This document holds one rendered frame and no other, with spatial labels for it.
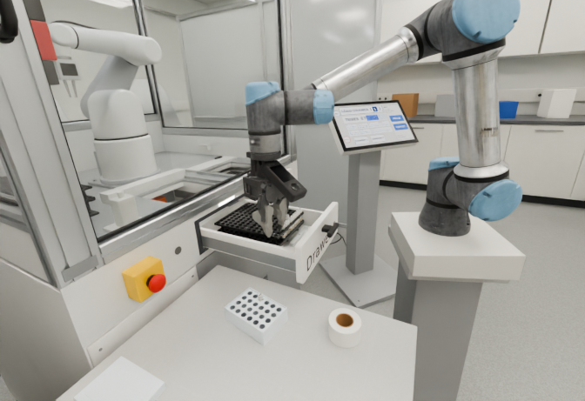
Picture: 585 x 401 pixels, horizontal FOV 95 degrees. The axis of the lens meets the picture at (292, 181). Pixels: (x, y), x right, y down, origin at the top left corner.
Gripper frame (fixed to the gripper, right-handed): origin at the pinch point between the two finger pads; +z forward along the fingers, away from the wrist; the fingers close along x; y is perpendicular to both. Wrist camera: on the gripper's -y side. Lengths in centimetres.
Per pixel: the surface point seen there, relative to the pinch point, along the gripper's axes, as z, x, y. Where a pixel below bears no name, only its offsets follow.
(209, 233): 5.5, 6.5, 21.5
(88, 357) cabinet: 17.4, 40.1, 16.1
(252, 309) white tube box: 14.6, 11.7, -2.9
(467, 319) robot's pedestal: 39, -46, -40
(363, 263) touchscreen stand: 82, -108, 26
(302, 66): -54, -154, 115
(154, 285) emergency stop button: 6.3, 26.4, 11.9
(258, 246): 5.6, 2.1, 4.8
